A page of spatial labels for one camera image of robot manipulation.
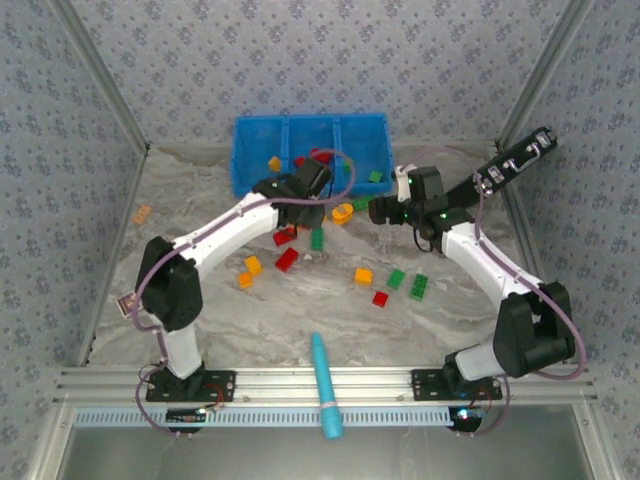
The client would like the blue three-compartment plastic bin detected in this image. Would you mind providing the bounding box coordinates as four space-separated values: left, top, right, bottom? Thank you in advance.
228 113 395 197

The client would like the teal marker pen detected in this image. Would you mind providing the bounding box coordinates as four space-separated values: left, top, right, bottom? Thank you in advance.
310 331 346 441

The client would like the round black controller board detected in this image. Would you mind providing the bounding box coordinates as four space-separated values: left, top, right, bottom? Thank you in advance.
449 405 485 435

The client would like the small black circuit board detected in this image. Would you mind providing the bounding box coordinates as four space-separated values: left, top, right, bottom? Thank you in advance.
166 407 209 426

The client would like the grey metal panel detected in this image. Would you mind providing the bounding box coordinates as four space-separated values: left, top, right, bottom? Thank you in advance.
54 424 601 480

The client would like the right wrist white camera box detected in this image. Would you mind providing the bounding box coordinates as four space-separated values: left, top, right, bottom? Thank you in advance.
393 164 412 201

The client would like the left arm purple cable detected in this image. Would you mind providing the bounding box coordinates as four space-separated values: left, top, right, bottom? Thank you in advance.
132 148 357 439

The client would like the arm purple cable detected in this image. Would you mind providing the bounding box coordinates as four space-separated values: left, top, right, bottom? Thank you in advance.
132 148 357 439
397 146 587 439

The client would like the aluminium side rail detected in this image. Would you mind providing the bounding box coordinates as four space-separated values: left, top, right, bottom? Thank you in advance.
497 144 574 364
77 144 151 369

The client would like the aluminium frame post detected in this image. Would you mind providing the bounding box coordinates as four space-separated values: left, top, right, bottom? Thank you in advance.
493 0 599 151
47 0 152 154

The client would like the aluminium mounting rail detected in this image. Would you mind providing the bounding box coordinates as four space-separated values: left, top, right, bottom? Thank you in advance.
52 363 599 406

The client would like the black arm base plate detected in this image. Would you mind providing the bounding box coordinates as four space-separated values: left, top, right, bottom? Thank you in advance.
144 368 237 404
410 368 504 403

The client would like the thin red wire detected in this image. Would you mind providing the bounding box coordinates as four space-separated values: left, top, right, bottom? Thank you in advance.
469 384 494 414
202 382 226 414

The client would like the slotted grey cable duct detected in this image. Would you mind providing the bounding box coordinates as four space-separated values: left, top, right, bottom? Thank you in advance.
72 405 484 429

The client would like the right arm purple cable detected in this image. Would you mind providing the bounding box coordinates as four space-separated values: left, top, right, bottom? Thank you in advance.
397 146 587 439

